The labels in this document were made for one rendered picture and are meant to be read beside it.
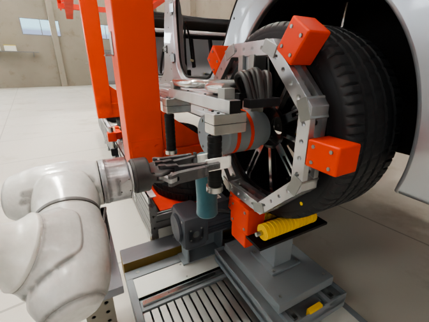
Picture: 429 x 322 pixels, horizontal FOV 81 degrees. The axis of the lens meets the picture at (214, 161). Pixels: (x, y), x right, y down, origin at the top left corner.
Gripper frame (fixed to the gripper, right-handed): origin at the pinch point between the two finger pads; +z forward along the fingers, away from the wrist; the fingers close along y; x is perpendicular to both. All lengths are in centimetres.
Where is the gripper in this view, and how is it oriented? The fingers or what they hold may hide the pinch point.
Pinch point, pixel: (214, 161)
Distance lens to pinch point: 62.0
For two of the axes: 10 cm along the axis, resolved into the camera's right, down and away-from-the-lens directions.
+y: 4.7, 3.1, -8.3
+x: 0.0, -9.4, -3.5
